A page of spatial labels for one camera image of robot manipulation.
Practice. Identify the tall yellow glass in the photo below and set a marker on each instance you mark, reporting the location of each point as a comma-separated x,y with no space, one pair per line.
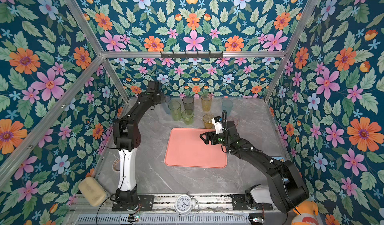
206,102

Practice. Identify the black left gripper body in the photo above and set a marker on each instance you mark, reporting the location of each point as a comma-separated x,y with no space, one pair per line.
158,98

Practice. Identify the clear blue tall glass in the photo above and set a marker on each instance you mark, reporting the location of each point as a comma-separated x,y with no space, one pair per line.
165,104

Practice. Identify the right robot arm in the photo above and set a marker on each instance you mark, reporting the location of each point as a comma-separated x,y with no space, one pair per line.
286,188

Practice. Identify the orange plush toy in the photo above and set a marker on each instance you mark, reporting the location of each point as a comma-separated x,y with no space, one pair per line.
306,214

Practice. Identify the short green glass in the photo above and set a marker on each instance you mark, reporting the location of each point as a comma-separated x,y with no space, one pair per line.
188,116

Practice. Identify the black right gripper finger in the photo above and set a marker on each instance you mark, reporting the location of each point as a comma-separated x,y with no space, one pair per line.
207,138
211,132

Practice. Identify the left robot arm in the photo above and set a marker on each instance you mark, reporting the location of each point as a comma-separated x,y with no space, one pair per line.
127,139

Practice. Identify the short yellow glass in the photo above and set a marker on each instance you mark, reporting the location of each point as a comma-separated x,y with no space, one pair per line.
207,119

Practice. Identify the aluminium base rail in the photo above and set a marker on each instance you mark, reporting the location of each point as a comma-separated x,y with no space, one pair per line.
159,209

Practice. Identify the white alarm clock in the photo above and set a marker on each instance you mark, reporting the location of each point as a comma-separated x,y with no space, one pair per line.
184,205

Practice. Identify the pink plastic tray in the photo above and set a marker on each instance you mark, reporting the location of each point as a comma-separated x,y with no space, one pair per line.
186,149

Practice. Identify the teal frosted glass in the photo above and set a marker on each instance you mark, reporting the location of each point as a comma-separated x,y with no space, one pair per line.
227,105

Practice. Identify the tall grey smoky glass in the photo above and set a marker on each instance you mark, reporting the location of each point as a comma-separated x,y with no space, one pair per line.
188,103

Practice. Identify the tall green glass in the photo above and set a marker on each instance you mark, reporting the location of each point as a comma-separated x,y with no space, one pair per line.
175,110

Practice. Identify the black hook rail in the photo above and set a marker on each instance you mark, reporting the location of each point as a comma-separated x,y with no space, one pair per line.
197,54

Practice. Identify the beige sponge block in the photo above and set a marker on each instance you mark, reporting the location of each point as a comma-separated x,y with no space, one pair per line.
92,191

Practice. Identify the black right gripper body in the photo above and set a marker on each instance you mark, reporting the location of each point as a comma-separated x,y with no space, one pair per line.
223,140

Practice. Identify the short pink glass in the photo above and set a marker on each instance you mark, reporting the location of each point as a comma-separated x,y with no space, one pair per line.
235,120

